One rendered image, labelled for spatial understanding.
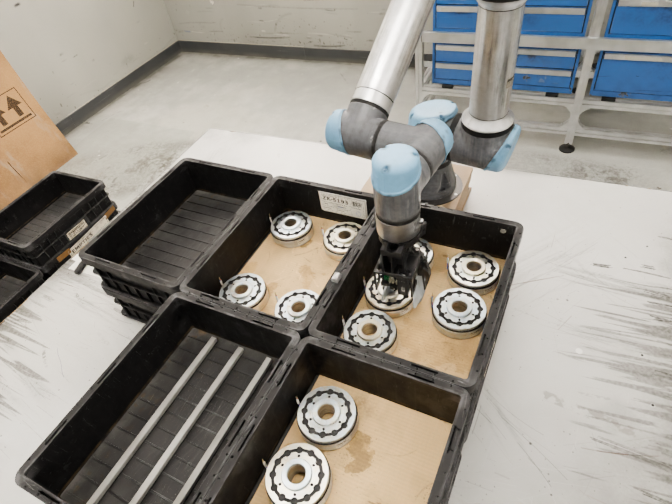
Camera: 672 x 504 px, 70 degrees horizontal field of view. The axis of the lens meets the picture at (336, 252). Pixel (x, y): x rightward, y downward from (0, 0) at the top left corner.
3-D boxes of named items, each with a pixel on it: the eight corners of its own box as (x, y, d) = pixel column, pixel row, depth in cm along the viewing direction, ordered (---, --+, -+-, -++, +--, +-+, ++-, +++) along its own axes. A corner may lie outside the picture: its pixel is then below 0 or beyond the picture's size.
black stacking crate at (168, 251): (198, 191, 140) (184, 158, 132) (284, 210, 129) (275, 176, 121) (100, 289, 117) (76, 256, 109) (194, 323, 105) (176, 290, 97)
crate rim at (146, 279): (187, 163, 134) (184, 156, 132) (277, 181, 122) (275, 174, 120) (79, 262, 110) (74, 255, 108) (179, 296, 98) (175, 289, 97)
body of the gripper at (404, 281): (374, 292, 90) (368, 246, 81) (387, 259, 95) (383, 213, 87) (414, 300, 87) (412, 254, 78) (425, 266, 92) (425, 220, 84)
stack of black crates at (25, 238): (103, 245, 234) (53, 169, 202) (150, 258, 223) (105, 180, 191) (39, 307, 210) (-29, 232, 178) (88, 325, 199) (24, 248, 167)
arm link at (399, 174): (431, 144, 73) (406, 175, 68) (431, 200, 81) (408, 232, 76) (385, 134, 77) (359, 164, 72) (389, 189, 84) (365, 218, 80)
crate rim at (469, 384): (387, 204, 110) (387, 196, 109) (523, 231, 99) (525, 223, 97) (306, 340, 87) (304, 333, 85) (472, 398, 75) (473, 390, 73)
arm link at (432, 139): (399, 106, 85) (368, 138, 79) (459, 119, 80) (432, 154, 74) (399, 144, 91) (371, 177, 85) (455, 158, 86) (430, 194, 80)
